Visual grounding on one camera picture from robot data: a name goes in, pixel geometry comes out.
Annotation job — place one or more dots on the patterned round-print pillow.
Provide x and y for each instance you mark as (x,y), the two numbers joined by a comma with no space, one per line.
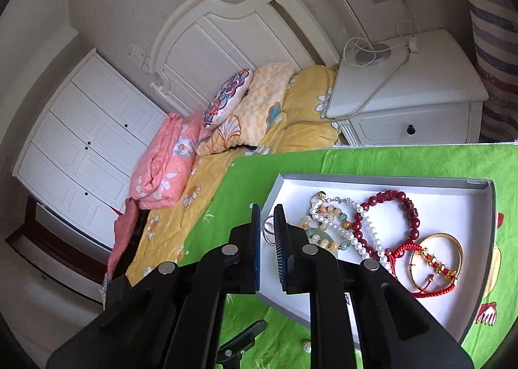
(226,100)

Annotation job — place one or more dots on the silver rings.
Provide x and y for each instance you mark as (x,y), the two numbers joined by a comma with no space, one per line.
(268,233)

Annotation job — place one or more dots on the striped boat-print curtain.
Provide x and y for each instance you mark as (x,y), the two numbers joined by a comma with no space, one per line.
(493,49)

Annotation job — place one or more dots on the green printed tablecloth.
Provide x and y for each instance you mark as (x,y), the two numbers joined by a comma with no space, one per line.
(404,160)

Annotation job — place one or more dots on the white nightstand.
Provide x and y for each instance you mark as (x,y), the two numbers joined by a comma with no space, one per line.
(437,81)

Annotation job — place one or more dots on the white power adapter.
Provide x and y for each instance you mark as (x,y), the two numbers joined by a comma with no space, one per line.
(413,45)

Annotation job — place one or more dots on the white wardrobe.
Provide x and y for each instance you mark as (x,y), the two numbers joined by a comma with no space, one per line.
(93,130)

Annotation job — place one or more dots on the pearl earring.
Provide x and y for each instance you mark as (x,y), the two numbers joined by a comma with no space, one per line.
(307,346)

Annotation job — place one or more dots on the yellow floral bedsheet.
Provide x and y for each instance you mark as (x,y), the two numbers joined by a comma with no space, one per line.
(307,90)

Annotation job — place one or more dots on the pink floral quilt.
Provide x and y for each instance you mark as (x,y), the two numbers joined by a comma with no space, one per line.
(166,162)

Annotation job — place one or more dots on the yellow checked pillow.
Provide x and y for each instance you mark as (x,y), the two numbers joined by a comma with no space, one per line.
(263,98)

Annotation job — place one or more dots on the pale green jade bangle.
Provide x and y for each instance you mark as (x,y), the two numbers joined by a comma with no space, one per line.
(319,238)

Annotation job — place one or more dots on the gold bangle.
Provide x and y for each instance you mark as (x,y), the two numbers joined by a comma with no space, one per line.
(459,249)

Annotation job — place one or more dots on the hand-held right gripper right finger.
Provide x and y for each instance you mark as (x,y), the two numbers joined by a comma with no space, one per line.
(280,255)

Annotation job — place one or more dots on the silver desk lamp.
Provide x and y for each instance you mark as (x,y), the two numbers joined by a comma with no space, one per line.
(374,54)

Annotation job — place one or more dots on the white shallow tray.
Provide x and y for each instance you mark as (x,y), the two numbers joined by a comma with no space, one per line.
(445,211)

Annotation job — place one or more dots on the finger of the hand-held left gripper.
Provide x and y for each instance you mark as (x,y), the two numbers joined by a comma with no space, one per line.
(232,346)

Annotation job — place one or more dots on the pink cloth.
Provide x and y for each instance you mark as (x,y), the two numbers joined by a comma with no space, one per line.
(123,231)

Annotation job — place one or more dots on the white wooden headboard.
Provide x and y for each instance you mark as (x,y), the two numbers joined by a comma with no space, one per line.
(226,33)

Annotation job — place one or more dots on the small wall panel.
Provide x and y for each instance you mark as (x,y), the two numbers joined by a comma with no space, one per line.
(137,55)

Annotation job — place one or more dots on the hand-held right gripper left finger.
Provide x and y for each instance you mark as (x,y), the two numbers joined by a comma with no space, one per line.
(255,255)

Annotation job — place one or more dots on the dark wooden furniture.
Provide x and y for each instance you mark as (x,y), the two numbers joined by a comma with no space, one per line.
(52,255)

